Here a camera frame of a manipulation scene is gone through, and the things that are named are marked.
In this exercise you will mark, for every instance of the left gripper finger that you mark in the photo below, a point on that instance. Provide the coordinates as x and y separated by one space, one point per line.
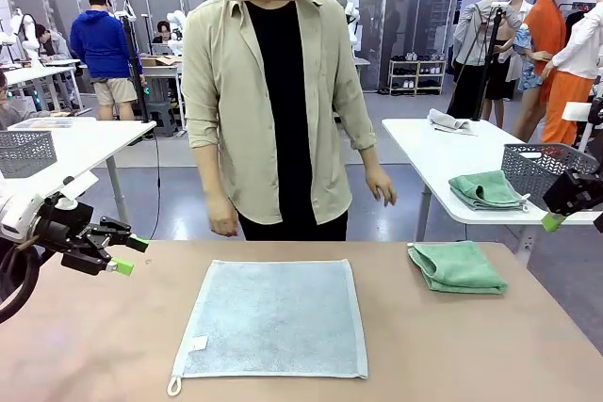
99 262
118 234

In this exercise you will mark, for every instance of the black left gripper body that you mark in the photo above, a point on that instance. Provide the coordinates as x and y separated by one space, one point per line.
70 228

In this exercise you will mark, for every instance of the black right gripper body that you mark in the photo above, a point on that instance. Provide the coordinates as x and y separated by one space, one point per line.
577 195

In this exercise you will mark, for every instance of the dark grey plastic basket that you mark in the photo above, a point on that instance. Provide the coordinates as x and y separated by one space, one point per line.
527 171

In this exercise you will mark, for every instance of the green terry towel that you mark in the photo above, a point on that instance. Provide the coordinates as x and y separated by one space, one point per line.
459 268
490 190

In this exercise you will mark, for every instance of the light blue terry towel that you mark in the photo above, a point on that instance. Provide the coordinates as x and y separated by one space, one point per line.
273 317

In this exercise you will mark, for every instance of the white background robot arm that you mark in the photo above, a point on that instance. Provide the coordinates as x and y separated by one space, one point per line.
28 35
353 25
176 20

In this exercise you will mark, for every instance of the person's left forearm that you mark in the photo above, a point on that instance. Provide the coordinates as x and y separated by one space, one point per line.
372 159

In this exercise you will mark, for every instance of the person's right forearm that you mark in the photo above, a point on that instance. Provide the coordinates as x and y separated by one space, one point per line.
209 171

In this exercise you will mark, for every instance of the grey lattice plastic basket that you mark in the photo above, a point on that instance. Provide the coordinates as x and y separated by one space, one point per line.
26 152

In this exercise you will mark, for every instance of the person's right hand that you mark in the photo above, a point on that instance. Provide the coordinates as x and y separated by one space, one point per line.
221 218

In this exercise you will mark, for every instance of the person's left hand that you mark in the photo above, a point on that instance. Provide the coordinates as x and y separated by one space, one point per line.
381 185

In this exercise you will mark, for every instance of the mannequin in orange trousers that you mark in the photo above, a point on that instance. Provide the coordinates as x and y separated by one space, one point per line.
565 105

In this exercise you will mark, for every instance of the white side table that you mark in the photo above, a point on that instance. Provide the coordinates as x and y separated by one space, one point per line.
424 152
94 138

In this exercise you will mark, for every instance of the flat white tray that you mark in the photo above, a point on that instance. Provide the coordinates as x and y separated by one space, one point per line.
37 123

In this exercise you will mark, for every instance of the grey step stool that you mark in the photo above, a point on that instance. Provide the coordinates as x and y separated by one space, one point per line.
165 117

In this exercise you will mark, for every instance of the seated person grey sleeve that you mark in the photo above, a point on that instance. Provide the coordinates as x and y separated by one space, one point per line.
19 110

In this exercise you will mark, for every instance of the grey towel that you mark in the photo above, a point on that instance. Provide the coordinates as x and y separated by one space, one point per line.
450 122

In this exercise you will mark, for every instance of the figure in blue floral dress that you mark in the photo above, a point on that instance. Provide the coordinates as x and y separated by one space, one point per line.
525 44

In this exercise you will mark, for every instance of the white background table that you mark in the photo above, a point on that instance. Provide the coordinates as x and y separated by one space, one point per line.
28 73

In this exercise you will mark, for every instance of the mannequin in orange jacket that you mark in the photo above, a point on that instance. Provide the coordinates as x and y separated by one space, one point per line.
546 30

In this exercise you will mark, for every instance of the brown cardboard box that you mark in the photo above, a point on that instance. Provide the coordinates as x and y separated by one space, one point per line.
160 61

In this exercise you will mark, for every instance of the seated person in grey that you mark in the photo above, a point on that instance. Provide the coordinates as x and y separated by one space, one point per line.
54 44

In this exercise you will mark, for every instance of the person in blue hoodie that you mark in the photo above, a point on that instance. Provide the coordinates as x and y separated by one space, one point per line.
101 44

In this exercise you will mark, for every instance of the mannequin in grey shirt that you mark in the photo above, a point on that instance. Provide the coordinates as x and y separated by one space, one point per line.
473 35

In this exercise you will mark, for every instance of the wooden shoe rack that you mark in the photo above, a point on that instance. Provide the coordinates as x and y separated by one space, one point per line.
419 77

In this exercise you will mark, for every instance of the seated person with glasses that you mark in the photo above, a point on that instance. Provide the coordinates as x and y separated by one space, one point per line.
166 37

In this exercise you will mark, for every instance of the person in beige shirt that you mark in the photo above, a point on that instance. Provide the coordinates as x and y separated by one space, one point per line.
282 105

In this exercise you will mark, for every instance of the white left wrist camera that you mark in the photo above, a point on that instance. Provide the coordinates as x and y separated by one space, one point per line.
82 184

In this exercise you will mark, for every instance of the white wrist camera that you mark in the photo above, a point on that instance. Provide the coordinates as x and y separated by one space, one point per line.
82 184
577 111

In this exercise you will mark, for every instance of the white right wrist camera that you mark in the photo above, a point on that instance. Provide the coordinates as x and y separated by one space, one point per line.
577 111

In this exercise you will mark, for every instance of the black camera pole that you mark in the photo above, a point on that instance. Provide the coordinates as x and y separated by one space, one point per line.
141 96

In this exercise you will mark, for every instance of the black camera tripod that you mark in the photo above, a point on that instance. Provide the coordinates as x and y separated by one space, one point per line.
490 39

